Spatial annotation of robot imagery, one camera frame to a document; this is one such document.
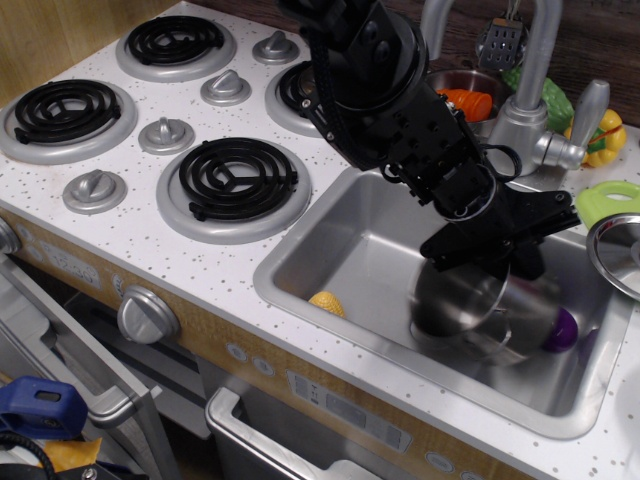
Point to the yellow toy corn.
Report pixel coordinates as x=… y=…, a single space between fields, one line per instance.
x=328 y=302

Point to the silver oven dial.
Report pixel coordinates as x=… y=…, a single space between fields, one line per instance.
x=144 y=318

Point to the silver stove knob centre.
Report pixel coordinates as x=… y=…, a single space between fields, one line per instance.
x=166 y=136

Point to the grey sink basin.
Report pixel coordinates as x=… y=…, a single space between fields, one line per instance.
x=360 y=241

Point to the hanging steel spatula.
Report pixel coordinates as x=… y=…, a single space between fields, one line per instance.
x=501 y=45

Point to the black burner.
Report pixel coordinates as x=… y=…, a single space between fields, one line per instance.
x=172 y=40
x=297 y=88
x=63 y=111
x=235 y=179

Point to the black rear left burner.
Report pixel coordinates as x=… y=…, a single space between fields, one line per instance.
x=172 y=40

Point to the blue clamp tool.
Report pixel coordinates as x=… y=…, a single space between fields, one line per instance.
x=43 y=409

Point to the black front burner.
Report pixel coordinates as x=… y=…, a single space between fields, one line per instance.
x=235 y=179

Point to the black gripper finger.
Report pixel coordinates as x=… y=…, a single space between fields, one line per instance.
x=527 y=261

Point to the small steel saucepan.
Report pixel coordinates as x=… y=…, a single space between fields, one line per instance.
x=475 y=81

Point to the green toy vegetable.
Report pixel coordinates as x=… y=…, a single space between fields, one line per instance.
x=560 y=111

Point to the silver stove knob rear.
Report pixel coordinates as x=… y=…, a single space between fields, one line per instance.
x=276 y=49

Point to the silver dishwasher door handle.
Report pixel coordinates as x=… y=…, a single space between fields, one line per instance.
x=245 y=448

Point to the silver stove knob middle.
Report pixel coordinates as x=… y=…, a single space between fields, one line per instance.
x=226 y=90

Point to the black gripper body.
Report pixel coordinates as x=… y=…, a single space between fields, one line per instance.
x=485 y=219

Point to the silver dial at left edge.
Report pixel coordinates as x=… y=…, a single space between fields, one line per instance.
x=9 y=240

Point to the yellow toy bell pepper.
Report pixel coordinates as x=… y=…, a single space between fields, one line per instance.
x=607 y=142

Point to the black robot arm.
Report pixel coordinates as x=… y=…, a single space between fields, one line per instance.
x=373 y=105

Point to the stainless steel pot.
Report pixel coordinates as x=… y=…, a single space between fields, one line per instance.
x=499 y=320

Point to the silver toy faucet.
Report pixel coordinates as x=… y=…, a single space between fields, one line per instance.
x=522 y=121

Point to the silver stove knob front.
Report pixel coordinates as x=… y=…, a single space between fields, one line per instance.
x=94 y=192

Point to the steel bowl at right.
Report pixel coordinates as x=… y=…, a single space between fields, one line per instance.
x=613 y=248

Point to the silver oven door handle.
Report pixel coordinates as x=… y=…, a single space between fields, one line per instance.
x=56 y=346

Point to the black rear right burner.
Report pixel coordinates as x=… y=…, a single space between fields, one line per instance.
x=297 y=88

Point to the purple toy eggplant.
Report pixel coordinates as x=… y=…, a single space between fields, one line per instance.
x=564 y=335

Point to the orange toy carrot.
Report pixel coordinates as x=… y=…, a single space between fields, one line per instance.
x=476 y=106

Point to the green toy cutting board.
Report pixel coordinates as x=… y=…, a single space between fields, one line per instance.
x=607 y=199

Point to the silver stove knob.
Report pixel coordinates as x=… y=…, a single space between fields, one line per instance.
x=166 y=136
x=94 y=192
x=276 y=49
x=226 y=90

